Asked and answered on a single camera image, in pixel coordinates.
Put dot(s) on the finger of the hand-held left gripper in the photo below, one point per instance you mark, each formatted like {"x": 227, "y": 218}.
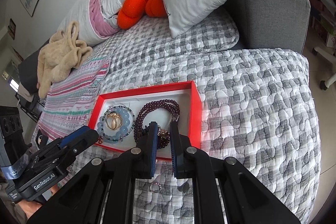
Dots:
{"x": 74, "y": 133}
{"x": 84, "y": 142}

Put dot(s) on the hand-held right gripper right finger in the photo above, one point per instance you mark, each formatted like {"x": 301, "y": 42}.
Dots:
{"x": 174, "y": 153}

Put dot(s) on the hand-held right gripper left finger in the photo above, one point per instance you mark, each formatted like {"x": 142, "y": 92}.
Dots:
{"x": 153, "y": 148}

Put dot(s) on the red cardboard box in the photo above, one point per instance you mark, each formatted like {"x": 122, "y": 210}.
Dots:
{"x": 194, "y": 119}

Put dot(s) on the person's left hand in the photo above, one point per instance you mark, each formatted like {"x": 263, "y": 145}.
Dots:
{"x": 34, "y": 209}

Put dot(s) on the pink striped blanket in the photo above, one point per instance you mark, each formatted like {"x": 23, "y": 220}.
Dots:
{"x": 71, "y": 98}

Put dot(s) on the black appliance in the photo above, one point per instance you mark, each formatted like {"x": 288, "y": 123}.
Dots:
{"x": 10, "y": 124}

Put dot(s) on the beige plush garment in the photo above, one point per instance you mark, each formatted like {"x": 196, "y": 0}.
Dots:
{"x": 60, "y": 61}

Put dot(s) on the grey checked quilt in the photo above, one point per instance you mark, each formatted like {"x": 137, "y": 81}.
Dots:
{"x": 249, "y": 108}

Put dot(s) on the grey checked pillow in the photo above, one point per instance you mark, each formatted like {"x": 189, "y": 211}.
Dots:
{"x": 183, "y": 45}

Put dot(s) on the orange knot cushion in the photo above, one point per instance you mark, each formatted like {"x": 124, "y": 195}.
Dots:
{"x": 136, "y": 1}

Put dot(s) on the grey fabric sofa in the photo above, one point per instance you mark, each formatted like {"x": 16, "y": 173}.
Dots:
{"x": 275, "y": 11}

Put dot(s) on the white office chair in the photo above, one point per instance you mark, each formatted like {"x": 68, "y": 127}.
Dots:
{"x": 328, "y": 56}

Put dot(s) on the white bookshelf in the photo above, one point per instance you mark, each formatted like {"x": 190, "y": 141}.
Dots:
{"x": 319, "y": 19}

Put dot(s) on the small dark wall frame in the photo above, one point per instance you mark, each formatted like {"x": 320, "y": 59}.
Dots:
{"x": 12, "y": 27}

